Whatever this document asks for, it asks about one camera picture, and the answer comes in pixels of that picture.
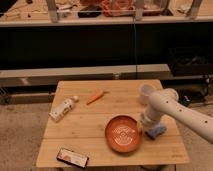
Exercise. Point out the beige gripper block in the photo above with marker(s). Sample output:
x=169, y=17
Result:
x=140, y=126

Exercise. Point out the orange ceramic bowl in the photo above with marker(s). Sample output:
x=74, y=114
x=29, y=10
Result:
x=122, y=134

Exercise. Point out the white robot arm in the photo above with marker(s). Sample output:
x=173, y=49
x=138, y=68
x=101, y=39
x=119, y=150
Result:
x=165, y=102

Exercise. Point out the blue sponge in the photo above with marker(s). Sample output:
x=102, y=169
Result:
x=155, y=131

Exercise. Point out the translucent plastic cup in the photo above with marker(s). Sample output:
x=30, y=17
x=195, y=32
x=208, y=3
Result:
x=144, y=91

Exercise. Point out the orange carrot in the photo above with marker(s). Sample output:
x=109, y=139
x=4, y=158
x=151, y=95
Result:
x=96, y=96

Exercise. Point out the wooden table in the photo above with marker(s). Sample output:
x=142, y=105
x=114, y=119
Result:
x=82, y=129

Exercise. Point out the black and pink box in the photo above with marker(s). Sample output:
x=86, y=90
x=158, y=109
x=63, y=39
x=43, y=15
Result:
x=72, y=158

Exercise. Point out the white plastic bottle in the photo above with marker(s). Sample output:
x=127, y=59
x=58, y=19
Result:
x=64, y=107

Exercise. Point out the metal shelf rail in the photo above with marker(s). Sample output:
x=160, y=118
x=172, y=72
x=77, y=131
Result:
x=51, y=76

